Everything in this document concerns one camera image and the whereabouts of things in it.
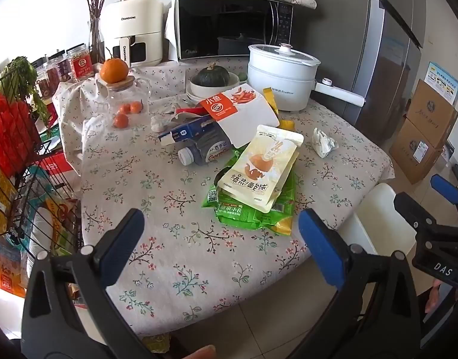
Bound cream bread snack bag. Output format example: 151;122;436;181
217;124;305;214

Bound white plastic bin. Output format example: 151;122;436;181
339;182;418;257

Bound person's right hand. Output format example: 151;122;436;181
426;282;444;312

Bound person's left hand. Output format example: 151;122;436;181
183;346;217;359

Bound dark green pumpkin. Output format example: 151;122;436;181
197;63;230;87

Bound glass jar of dried fruit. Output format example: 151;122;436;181
34;65;59;100
45;54;70;83

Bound white shallow bowl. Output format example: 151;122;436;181
187;88;222;102
186;92;214;106

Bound green snack bag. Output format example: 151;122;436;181
202;150;299;236

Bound colourful snack packet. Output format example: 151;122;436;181
42;194;81;247

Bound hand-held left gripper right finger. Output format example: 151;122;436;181
289;208;424;359

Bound white air fryer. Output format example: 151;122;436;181
100;0;165;66

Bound yellow foil wrapper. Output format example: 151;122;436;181
264;87;294;131

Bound orange printed bag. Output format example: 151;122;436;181
0;239;31;290

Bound blue white box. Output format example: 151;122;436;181
158;117;219;143

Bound glass jar wooden lid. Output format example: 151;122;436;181
102;76;152;128

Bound black microwave oven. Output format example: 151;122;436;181
174;0;295;62

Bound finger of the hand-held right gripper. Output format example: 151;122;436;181
394;191;458;238
430;174;458;207

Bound glass jar red label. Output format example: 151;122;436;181
66;44;93;81

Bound blue white printed carton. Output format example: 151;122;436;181
424;62;458;106

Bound clear plastic bottle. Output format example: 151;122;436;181
177;136;233;167

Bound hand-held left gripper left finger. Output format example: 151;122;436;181
21;208;158;359

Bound red white wrapper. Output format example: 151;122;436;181
169;107;208;120

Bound white electric cooking pot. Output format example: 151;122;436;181
247;43;365;112

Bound black wire rack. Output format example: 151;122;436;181
0;58;87;270

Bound glass vase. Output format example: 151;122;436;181
87;17;106;64

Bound large orange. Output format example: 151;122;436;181
99;58;129;83

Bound floral tablecloth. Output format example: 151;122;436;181
52;60;396;339

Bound white snack pack orange label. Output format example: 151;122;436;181
199;85;281;150

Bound red mesh bag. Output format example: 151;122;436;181
0;92;42;178

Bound white tissue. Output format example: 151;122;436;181
312;127;339;158

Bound white flower print bowl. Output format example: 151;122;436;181
189;71;239;98

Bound grey refrigerator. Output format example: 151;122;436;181
292;0;426;149

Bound leafy green herbs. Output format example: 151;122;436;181
0;56;52;128

